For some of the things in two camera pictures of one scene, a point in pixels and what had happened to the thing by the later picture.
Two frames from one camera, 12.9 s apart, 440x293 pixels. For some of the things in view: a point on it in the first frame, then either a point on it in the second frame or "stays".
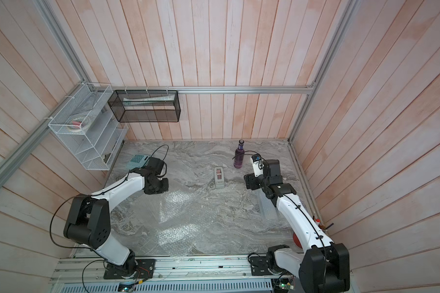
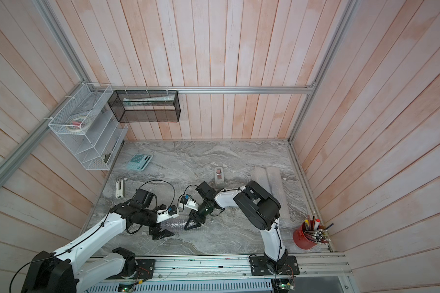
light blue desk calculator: x=138 y=160 stays
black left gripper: x=165 y=188 → x=161 y=234
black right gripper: x=251 y=181 → x=198 y=224
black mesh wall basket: x=146 y=105 stays
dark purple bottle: x=239 y=155 → x=178 y=222
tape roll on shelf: x=79 y=124 stays
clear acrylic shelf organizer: x=91 y=134 stays
